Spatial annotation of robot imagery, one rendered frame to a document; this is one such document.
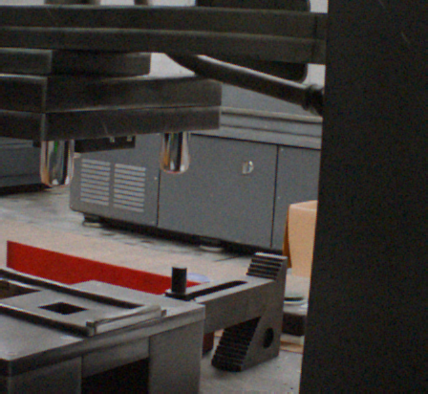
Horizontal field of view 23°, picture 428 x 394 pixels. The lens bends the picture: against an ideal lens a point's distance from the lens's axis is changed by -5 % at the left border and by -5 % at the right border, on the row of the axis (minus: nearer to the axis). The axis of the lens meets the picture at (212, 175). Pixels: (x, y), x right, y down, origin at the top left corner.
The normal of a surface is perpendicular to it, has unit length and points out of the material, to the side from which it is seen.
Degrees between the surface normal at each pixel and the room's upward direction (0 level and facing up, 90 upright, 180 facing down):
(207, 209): 90
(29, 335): 0
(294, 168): 90
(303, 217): 90
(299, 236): 91
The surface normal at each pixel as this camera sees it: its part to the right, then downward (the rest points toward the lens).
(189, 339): 0.84, 0.11
